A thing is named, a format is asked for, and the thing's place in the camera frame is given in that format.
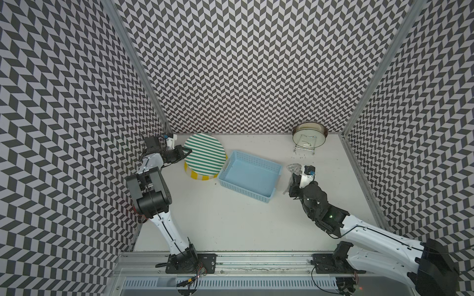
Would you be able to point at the yellow striped plate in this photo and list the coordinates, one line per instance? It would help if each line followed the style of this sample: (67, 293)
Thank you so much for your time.
(197, 176)

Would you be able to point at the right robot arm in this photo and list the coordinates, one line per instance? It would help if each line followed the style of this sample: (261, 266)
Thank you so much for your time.
(425, 266)

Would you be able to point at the wire plate stand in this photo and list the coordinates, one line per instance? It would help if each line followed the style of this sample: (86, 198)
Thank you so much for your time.
(306, 143)

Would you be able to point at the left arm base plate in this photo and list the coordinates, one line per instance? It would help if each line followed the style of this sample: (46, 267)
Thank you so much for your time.
(202, 263)

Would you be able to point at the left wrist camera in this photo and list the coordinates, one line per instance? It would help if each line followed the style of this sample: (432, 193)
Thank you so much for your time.
(170, 141)

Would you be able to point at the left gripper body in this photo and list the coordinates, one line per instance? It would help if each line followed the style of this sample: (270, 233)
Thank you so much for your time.
(173, 155)

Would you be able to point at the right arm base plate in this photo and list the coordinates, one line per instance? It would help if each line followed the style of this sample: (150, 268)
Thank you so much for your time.
(326, 264)

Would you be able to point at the round metal dish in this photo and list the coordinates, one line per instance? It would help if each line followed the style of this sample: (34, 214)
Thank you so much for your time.
(310, 129)

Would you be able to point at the grey striped cloth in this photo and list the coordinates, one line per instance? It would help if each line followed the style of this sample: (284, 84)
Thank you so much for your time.
(295, 179)

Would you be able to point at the aluminium front rail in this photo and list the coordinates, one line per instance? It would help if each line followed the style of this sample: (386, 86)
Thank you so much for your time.
(273, 263)

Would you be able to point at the light blue plastic basket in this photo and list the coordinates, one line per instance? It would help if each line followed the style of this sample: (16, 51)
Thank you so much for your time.
(250, 175)

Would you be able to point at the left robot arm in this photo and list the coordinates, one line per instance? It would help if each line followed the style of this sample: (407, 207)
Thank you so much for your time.
(152, 198)

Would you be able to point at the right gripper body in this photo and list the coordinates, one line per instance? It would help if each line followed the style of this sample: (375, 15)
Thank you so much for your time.
(295, 191)

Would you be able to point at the green striped plate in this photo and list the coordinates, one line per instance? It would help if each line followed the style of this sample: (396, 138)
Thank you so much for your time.
(208, 156)

